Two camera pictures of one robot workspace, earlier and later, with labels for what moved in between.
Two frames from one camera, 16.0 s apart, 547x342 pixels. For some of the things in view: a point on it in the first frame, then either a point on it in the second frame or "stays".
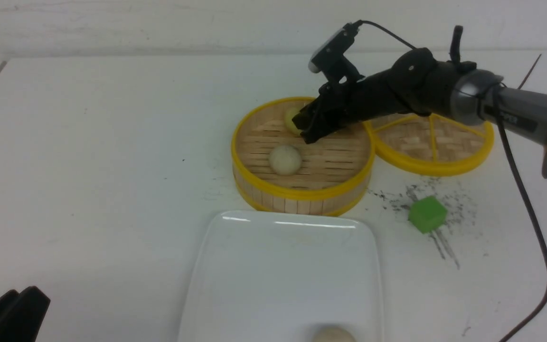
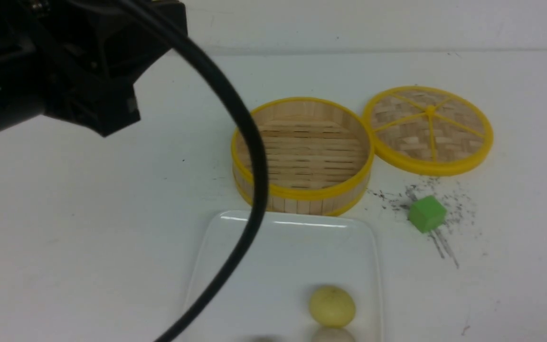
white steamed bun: (333, 334) stays
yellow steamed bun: (290, 126) to (332, 306)
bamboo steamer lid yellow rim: (430, 144) stays
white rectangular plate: (282, 277) stays
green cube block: (427, 213) stays
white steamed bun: (285, 160) to (264, 339)
